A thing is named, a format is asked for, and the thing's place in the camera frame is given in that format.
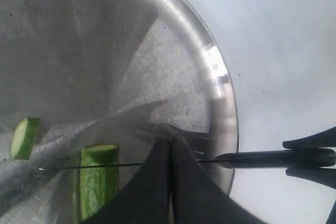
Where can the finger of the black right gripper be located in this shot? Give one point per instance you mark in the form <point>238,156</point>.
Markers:
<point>323,139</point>
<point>324,176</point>

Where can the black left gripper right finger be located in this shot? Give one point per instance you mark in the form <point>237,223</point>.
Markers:
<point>195,197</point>

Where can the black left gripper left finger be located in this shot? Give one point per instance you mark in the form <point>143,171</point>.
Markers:
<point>146,197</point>

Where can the black kitchen knife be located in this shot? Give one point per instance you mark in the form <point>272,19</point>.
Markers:
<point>288,158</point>

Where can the green cucumber with stem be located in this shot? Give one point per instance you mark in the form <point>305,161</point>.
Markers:
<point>98,179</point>

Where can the round stainless steel plate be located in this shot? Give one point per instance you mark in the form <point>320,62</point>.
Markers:
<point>103,71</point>

